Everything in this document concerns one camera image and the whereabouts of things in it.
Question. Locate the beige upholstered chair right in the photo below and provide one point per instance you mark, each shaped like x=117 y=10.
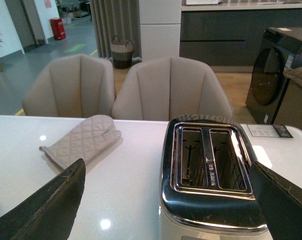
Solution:
x=167 y=87

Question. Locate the red cabinet box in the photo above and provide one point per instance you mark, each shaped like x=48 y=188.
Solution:
x=58 y=28

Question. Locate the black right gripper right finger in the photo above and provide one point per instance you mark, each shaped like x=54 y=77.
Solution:
x=279 y=200

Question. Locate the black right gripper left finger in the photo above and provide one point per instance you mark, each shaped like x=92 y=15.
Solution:
x=50 y=212

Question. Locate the white tall cabinet column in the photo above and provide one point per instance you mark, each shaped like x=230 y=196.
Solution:
x=160 y=24

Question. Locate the black white label sheet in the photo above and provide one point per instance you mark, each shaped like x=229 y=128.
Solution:
x=269 y=131

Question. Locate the beige upholstered chair left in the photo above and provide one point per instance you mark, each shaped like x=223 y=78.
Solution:
x=72 y=86

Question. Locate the woven laundry basket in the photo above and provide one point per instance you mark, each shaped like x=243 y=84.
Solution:
x=122 y=52

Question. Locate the dark front-load washing machine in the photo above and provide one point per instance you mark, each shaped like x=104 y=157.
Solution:
x=280 y=49

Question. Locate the beige cushioned seat at right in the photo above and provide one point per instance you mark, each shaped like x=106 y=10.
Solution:
x=290 y=110

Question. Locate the beige quilted oven mitt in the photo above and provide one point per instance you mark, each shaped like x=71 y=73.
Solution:
x=85 y=141

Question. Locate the dark grey kitchen counter cabinet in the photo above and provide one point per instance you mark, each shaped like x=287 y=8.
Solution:
x=230 y=33

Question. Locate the chrome and cream toaster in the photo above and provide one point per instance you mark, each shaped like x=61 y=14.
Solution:
x=204 y=187

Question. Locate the beige upholstered chair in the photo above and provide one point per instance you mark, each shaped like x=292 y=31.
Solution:
x=167 y=87
x=72 y=86

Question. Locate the grey pleated curtain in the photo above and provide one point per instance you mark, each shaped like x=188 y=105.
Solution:
x=115 y=18

